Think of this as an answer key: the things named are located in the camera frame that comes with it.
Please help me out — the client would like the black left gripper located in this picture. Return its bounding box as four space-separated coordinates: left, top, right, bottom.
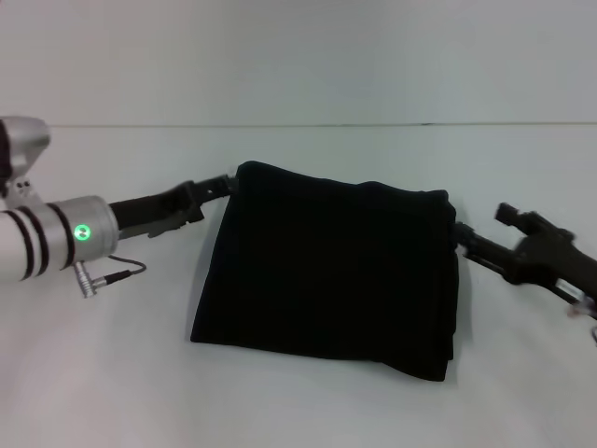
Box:
107 172 242 242

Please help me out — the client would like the arm cable with plug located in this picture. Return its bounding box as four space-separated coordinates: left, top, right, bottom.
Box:
72 258 148 301
565 296 597 347

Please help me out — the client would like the left arm cable with plug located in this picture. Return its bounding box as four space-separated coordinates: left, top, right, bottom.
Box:
72 258 148 301

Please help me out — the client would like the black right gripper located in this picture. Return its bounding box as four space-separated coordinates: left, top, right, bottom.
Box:
449 202 597 319

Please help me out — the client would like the black shirt with FREE print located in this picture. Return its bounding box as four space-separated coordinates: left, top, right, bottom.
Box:
189 161 461 385

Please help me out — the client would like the right arm cable with plug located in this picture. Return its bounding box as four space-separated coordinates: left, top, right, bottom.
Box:
565 296 597 347

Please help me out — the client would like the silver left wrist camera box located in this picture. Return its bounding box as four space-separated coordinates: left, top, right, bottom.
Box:
0 115 52 207

